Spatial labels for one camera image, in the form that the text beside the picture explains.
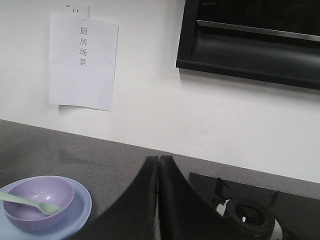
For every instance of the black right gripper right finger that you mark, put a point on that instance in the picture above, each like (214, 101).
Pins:
(183, 215)

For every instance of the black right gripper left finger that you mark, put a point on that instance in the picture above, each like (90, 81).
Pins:
(132, 216)

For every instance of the pale green spoon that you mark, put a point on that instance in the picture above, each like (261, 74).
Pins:
(46, 208)

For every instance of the purple bowl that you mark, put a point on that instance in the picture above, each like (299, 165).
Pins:
(43, 189)

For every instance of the light blue plate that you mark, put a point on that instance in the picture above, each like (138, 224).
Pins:
(77, 215)

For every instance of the black gas stove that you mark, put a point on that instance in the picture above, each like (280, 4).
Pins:
(257, 213)

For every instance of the white paper sheet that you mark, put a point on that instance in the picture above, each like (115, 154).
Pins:
(82, 61)

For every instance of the black range hood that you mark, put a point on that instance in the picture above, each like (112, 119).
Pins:
(276, 41)

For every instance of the white wall socket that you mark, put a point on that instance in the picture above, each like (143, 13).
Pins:
(77, 9)

